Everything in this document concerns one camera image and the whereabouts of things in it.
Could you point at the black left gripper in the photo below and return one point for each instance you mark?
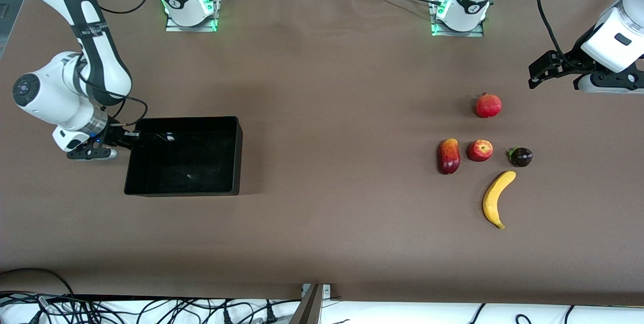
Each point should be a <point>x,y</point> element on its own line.
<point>575,61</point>

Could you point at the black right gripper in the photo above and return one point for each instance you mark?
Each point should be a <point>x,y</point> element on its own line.
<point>114,136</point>

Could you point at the black plastic tray box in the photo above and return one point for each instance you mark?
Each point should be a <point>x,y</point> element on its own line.
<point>186,163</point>

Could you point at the red yellow apple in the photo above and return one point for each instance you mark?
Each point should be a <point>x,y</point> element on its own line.
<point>480,150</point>

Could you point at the yellow banana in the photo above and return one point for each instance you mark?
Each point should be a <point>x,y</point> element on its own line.
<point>490,203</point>

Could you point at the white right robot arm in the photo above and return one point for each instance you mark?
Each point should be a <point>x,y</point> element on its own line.
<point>45,92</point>

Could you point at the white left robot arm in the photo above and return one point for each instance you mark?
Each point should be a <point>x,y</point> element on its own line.
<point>619,37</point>

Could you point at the red pomegranate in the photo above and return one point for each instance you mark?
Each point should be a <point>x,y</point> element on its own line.
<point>488,105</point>

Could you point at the dark purple mangosteen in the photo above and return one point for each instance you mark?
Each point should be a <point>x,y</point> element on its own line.
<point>521,157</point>

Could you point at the red yellow mango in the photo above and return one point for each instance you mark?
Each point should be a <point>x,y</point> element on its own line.
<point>449,157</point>

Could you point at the brown table cover mat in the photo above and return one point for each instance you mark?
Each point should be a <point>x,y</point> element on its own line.
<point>327,213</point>

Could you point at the aluminium profile bar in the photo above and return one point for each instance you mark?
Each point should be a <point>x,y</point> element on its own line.
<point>309,309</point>

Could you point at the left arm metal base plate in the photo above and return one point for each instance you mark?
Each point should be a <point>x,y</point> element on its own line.
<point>473,33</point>

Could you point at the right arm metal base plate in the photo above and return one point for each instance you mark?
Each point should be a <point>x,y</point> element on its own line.
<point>201,27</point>

